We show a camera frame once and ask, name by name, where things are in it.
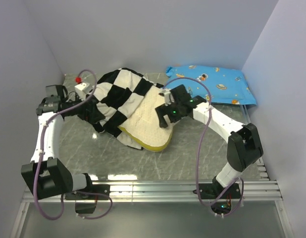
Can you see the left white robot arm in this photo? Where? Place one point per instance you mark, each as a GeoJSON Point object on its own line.
{"type": "Point", "coordinates": [46, 175]}

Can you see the aluminium mounting rail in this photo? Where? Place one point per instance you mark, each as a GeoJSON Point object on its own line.
{"type": "Point", "coordinates": [182, 191]}

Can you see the black white checkered pillowcase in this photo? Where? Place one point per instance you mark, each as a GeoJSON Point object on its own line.
{"type": "Point", "coordinates": [118, 94]}

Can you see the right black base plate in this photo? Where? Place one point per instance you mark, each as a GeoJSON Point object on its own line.
{"type": "Point", "coordinates": [212, 190]}

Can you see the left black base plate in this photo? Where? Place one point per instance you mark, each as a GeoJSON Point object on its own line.
{"type": "Point", "coordinates": [96, 192]}

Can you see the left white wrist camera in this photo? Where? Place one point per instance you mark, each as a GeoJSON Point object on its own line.
{"type": "Point", "coordinates": [82, 88]}

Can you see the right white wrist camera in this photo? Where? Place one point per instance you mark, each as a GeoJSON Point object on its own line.
{"type": "Point", "coordinates": [167, 95]}

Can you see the cream yellow pillow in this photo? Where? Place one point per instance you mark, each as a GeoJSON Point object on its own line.
{"type": "Point", "coordinates": [143, 125]}

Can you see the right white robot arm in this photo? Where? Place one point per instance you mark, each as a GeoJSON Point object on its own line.
{"type": "Point", "coordinates": [243, 141]}

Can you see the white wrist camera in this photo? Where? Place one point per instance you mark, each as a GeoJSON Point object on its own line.
{"type": "Point", "coordinates": [82, 88]}
{"type": "Point", "coordinates": [167, 95]}

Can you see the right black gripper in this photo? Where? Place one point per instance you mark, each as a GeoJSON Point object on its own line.
{"type": "Point", "coordinates": [162, 109]}

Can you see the blue space print pillow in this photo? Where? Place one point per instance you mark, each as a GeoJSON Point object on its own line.
{"type": "Point", "coordinates": [220, 85]}

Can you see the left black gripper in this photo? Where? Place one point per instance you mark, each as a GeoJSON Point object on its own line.
{"type": "Point", "coordinates": [91, 113]}

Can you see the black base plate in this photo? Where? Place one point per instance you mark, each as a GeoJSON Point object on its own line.
{"type": "Point", "coordinates": [212, 190]}
{"type": "Point", "coordinates": [96, 192]}

